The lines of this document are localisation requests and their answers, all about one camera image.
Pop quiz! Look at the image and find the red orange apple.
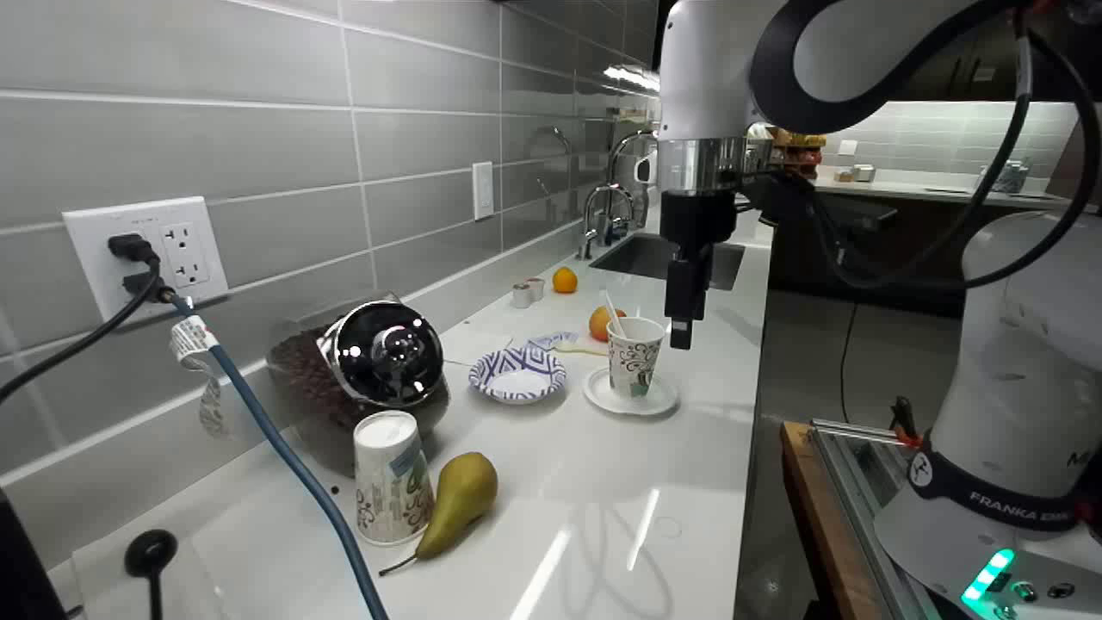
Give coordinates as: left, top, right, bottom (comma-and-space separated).
585, 302, 631, 343

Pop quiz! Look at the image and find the blue white patterned packet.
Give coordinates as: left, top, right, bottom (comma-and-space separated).
521, 328, 583, 356

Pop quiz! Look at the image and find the glass jar of coffee beans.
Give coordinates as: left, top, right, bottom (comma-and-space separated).
267, 296, 451, 435

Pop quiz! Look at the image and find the long thick power cable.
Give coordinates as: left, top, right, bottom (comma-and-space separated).
120, 269, 392, 620

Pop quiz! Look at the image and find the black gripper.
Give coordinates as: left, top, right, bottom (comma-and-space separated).
661, 186, 741, 350

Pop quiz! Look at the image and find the bunch of yellow bananas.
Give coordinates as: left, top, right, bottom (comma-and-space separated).
769, 122, 831, 158

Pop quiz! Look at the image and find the white rod with red tip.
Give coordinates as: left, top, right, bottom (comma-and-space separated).
807, 415, 925, 453

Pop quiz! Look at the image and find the green pear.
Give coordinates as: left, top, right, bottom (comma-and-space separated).
374, 447, 503, 578

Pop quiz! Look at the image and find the dark kitchen sink basin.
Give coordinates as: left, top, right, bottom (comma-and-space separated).
587, 229, 749, 294

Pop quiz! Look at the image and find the chrome sink faucet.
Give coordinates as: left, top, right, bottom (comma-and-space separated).
576, 182, 635, 260

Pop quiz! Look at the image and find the grey kettle on far counter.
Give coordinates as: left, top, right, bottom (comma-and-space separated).
989, 155, 1034, 195

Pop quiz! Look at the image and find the patterned paper cup upright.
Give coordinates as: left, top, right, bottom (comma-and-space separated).
601, 313, 670, 404

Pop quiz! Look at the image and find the white cable label tag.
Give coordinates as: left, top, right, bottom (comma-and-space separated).
168, 313, 222, 364

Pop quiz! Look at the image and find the wooden table top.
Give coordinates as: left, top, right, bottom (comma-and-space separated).
779, 419, 910, 620

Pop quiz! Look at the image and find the white wall outlet with plugs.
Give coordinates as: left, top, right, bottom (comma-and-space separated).
57, 193, 229, 325

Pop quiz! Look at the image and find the black round knob on stem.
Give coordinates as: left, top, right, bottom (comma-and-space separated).
120, 527, 183, 620

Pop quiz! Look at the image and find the thin black hanging cable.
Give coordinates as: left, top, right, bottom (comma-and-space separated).
838, 300, 859, 428

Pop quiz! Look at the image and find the plain white saucer plate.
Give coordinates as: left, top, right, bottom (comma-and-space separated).
577, 364, 686, 419

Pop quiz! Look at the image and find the empty white wall outlet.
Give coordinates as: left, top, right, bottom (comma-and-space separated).
468, 158, 499, 225

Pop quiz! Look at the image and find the thin black power cord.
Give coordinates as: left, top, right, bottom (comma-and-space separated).
0, 229, 172, 406

